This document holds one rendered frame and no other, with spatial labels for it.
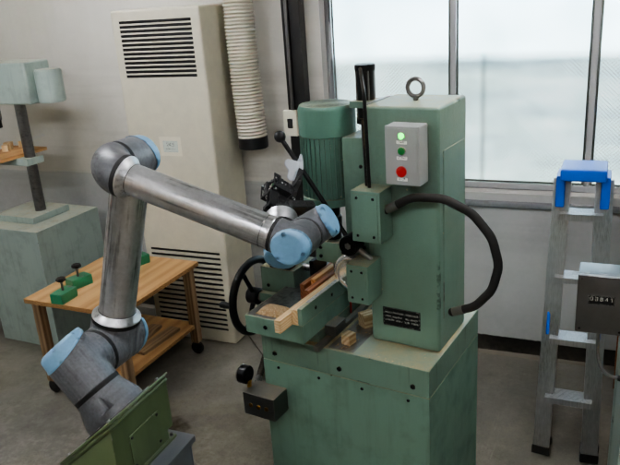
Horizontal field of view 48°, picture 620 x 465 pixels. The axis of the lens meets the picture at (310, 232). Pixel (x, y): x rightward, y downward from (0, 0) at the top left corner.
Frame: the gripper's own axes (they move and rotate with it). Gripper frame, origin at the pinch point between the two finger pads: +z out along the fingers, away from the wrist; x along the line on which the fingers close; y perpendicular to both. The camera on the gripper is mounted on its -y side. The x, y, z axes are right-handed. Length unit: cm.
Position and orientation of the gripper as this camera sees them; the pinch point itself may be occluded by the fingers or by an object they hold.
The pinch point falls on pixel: (288, 170)
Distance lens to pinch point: 210.1
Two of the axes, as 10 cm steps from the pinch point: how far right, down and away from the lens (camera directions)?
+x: -5.9, 5.4, 5.9
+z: -0.1, -7.4, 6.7
